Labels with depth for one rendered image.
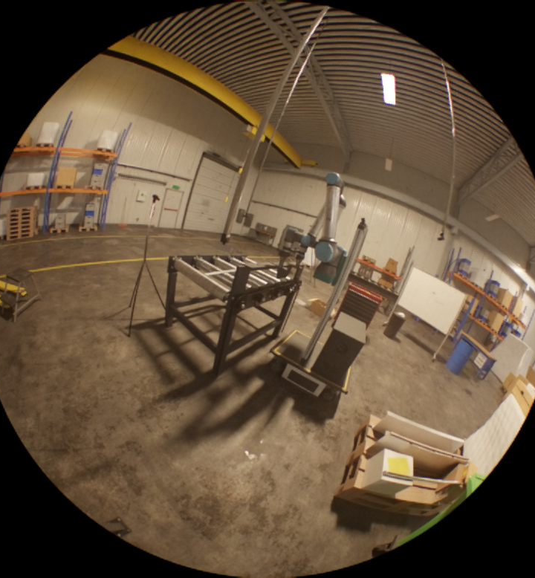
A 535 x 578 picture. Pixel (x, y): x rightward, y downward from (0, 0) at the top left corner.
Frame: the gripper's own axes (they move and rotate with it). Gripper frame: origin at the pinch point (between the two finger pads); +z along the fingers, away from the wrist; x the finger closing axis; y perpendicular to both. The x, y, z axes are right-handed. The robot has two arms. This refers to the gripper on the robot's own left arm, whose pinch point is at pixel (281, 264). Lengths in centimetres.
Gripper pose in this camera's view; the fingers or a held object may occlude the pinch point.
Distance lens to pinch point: 167.9
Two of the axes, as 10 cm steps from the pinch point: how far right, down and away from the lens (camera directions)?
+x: -5.2, 1.3, -8.4
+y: -8.0, -4.2, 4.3
